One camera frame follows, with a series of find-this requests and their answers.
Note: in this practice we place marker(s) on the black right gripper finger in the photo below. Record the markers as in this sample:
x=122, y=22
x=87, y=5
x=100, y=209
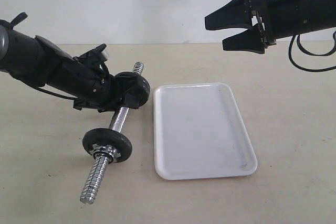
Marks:
x=235, y=14
x=250, y=40

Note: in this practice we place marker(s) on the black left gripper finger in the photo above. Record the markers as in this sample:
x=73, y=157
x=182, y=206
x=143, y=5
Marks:
x=130, y=101
x=127, y=82

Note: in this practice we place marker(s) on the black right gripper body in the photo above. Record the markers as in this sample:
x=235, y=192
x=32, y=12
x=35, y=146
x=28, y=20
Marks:
x=261, y=10

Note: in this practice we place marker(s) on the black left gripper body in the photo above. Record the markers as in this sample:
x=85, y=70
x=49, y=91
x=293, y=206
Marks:
x=103, y=95

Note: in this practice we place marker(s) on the black weight plate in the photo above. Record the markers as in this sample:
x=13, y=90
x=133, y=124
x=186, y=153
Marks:
x=143, y=93
x=135, y=89
x=104, y=137

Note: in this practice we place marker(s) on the chrome threaded dumbbell bar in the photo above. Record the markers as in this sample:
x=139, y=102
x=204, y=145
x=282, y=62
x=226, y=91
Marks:
x=97, y=172

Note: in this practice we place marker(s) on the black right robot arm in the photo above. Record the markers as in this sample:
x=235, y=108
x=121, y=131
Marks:
x=296, y=17

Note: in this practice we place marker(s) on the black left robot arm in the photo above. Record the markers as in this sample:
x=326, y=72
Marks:
x=37, y=62

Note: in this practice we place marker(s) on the chrome star collar nut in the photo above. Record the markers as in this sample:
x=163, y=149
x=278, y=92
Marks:
x=110, y=152

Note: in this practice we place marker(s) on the white plastic tray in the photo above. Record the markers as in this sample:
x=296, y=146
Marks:
x=199, y=133

